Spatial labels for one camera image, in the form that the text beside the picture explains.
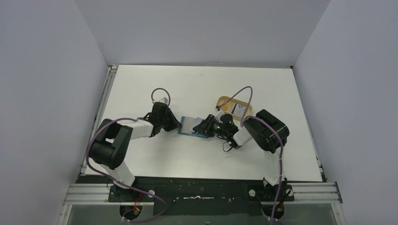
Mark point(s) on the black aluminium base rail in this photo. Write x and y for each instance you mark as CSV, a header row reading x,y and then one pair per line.
x,y
303,193

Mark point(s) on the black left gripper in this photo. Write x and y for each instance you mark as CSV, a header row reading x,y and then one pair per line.
x,y
169,118

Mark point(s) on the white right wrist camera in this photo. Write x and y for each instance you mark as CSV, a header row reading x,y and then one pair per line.
x,y
219,107

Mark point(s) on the card in beige tray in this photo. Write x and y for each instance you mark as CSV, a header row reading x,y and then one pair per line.
x,y
238,110

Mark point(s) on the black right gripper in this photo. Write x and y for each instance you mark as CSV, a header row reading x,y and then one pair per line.
x,y
208,124

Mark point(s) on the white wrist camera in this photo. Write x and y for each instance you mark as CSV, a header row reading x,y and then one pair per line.
x,y
219,107
164,100

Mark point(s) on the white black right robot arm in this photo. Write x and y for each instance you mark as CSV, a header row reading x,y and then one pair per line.
x,y
265,129

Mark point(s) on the beige oval plastic tray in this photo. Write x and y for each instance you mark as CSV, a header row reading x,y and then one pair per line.
x,y
227,106

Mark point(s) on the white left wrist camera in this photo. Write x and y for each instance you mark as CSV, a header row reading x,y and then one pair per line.
x,y
164,100

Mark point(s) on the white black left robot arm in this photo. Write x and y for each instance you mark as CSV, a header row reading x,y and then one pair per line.
x,y
107,149

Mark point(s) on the blue leather card holder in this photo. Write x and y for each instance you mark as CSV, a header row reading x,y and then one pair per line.
x,y
188,123

